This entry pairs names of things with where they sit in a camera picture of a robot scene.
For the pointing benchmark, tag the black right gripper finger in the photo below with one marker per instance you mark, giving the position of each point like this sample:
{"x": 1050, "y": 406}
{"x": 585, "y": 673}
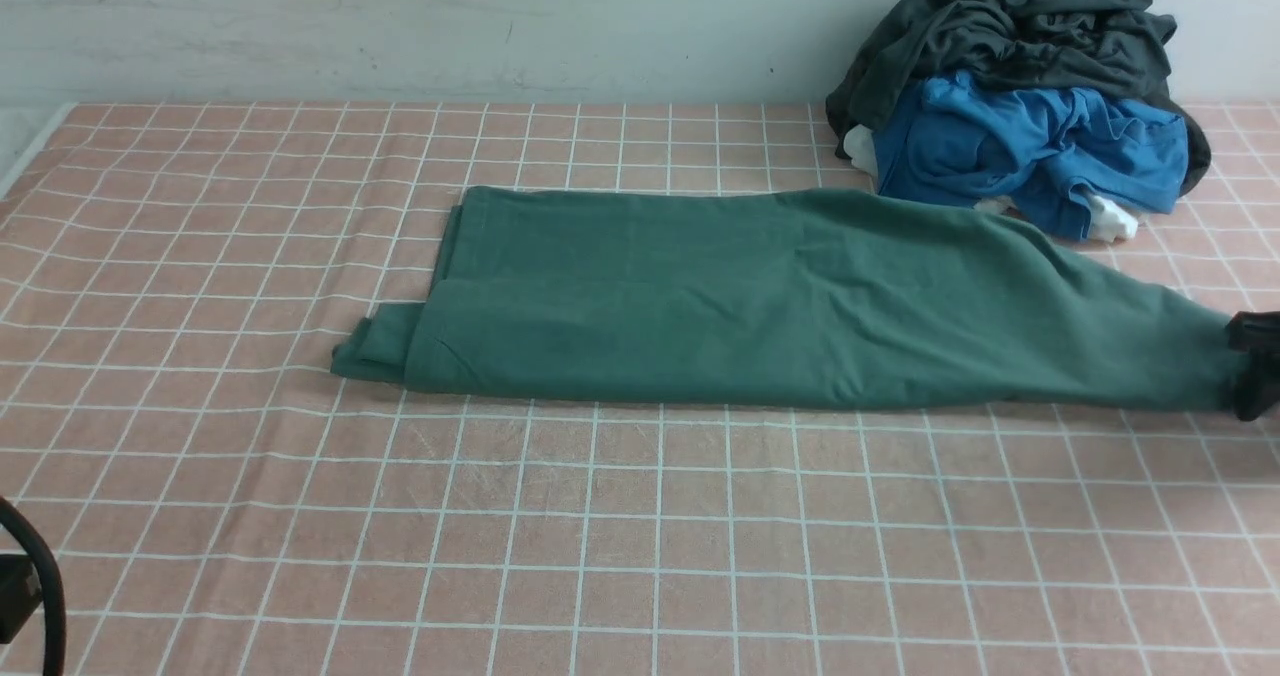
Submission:
{"x": 1255, "y": 391}
{"x": 1254, "y": 332}

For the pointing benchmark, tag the green long-sleeved shirt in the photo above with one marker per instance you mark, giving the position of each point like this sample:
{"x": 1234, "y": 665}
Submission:
{"x": 814, "y": 300}

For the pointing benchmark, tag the blue garment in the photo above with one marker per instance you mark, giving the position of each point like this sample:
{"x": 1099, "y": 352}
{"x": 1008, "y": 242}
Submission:
{"x": 951, "y": 141}

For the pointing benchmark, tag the dark grey garment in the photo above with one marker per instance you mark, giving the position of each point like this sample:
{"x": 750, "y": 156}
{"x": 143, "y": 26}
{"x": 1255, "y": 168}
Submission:
{"x": 1115, "y": 47}

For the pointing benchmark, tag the pink checkered tablecloth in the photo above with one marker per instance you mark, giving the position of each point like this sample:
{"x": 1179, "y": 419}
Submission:
{"x": 174, "y": 277}

